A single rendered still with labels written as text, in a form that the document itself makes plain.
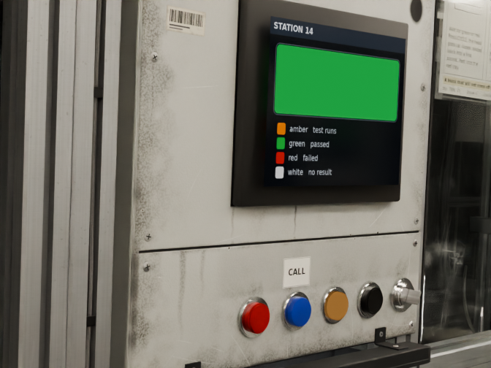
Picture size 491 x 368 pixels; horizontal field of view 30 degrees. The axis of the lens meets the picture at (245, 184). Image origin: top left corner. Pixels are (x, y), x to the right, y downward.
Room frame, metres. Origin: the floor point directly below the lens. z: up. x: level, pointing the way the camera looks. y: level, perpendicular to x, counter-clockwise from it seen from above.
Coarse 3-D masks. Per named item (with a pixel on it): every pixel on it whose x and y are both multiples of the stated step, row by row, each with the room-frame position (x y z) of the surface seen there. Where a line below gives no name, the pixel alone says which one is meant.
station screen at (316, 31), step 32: (288, 32) 0.88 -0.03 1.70; (320, 32) 0.91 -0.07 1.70; (352, 32) 0.95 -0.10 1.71; (288, 128) 0.88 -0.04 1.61; (320, 128) 0.92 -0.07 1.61; (352, 128) 0.95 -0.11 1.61; (384, 128) 0.99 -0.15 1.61; (288, 160) 0.89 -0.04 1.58; (320, 160) 0.92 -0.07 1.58; (352, 160) 0.95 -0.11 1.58; (384, 160) 0.99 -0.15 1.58
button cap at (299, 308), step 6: (294, 300) 0.92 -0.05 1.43; (300, 300) 0.92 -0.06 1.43; (306, 300) 0.93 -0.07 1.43; (294, 306) 0.92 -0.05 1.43; (300, 306) 0.92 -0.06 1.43; (306, 306) 0.93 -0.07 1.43; (288, 312) 0.92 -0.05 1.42; (294, 312) 0.92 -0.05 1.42; (300, 312) 0.92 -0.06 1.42; (306, 312) 0.93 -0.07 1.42; (288, 318) 0.92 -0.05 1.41; (294, 318) 0.92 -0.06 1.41; (300, 318) 0.92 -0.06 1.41; (306, 318) 0.93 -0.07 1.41; (294, 324) 0.92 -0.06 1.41; (300, 324) 0.92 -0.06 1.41
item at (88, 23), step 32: (96, 0) 0.77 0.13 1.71; (96, 32) 0.77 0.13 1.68; (96, 64) 0.77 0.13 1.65; (96, 96) 0.77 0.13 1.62; (96, 128) 0.78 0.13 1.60; (96, 160) 0.78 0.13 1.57; (96, 192) 0.78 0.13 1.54; (96, 224) 0.78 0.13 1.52; (96, 256) 0.78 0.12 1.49; (96, 288) 0.78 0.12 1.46; (96, 320) 0.78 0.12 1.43; (96, 352) 0.78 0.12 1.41
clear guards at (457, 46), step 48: (480, 0) 1.17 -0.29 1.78; (480, 48) 1.17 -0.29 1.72; (432, 96) 1.10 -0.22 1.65; (480, 96) 1.18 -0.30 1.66; (432, 144) 1.11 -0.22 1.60; (480, 144) 1.18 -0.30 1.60; (432, 192) 1.11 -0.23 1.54; (480, 192) 1.18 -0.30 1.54; (432, 240) 1.11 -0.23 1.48; (480, 240) 1.19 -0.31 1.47; (432, 288) 1.12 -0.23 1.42; (480, 288) 1.19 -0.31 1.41; (432, 336) 1.12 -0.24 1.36; (480, 336) 1.20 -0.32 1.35
